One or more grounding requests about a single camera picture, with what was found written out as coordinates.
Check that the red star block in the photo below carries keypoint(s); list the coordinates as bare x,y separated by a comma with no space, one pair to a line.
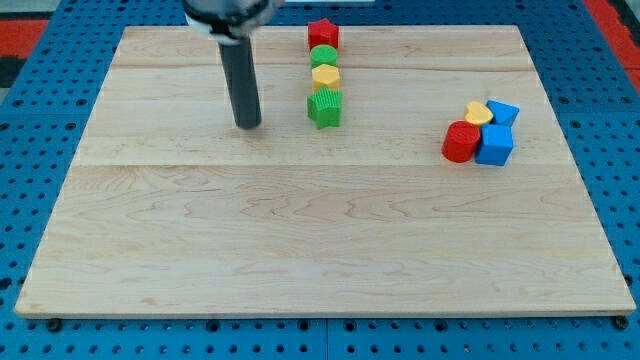
323,32

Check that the light wooden board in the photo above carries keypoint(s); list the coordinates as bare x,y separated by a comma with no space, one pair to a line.
170,211

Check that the blue cube block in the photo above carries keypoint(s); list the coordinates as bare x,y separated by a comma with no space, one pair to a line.
495,146

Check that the green cylinder block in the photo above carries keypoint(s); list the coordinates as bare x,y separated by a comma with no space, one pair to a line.
323,54

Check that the blue angled block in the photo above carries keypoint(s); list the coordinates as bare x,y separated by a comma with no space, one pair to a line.
503,114

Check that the red cylinder block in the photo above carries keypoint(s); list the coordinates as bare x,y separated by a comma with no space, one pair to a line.
461,141

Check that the yellow heart block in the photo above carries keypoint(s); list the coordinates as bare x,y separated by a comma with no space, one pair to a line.
477,114

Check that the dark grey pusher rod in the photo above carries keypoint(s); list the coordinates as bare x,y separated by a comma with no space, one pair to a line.
238,65

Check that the green star block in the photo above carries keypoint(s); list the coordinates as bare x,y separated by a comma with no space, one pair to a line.
324,107

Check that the yellow hexagon block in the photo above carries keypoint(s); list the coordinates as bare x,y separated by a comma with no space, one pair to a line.
325,75

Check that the grey robot arm end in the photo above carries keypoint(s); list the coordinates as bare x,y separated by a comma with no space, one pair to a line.
229,21

